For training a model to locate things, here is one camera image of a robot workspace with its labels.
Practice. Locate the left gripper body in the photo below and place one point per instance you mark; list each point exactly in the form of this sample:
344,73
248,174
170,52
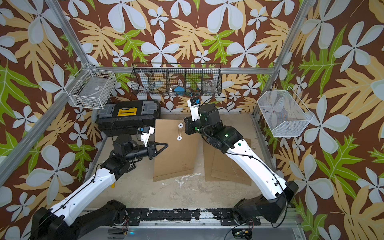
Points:
150,152

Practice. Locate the blue object in basket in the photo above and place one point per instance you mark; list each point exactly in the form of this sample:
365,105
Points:
179,91

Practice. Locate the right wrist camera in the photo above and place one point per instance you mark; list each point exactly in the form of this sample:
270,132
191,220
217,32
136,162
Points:
194,104

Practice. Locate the black toolbox yellow latch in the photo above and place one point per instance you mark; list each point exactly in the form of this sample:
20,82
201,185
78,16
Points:
127,117

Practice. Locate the white mesh basket right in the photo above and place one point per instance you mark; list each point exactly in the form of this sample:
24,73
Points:
285,113

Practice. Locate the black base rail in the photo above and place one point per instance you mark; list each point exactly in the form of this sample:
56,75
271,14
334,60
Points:
222,216

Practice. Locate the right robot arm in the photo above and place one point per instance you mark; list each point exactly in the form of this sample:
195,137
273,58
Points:
277,193

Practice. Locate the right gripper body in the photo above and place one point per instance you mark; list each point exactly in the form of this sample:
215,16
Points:
194,127

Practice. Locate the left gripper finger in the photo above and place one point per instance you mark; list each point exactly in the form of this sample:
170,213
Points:
165,145
159,151

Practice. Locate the white wire basket left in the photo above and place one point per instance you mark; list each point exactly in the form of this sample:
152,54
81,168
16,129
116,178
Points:
91,87

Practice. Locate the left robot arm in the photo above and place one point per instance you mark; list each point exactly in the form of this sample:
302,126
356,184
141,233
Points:
65,221

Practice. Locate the black wire basket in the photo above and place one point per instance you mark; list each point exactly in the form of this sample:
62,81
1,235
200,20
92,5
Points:
197,79

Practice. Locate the brown kraft file bag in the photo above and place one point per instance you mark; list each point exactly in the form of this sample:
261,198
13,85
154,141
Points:
179,158

